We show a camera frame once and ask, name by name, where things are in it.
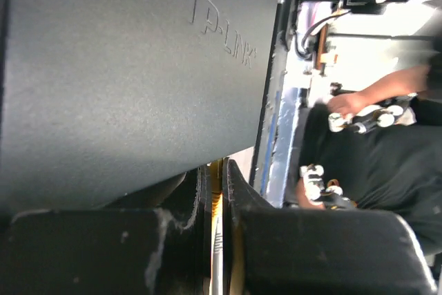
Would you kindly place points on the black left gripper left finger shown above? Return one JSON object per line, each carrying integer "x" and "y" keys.
{"x": 163, "y": 250}

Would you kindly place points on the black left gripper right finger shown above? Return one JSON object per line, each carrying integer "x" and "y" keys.
{"x": 300, "y": 251}

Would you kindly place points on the black network switch box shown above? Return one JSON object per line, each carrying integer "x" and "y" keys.
{"x": 105, "y": 97}

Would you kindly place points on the bare human forearm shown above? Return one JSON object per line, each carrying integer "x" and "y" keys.
{"x": 398, "y": 83}

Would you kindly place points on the second bare human hand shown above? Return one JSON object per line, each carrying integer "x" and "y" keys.
{"x": 303, "y": 201}

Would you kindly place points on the bare human hand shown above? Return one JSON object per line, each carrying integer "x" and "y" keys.
{"x": 348, "y": 104}

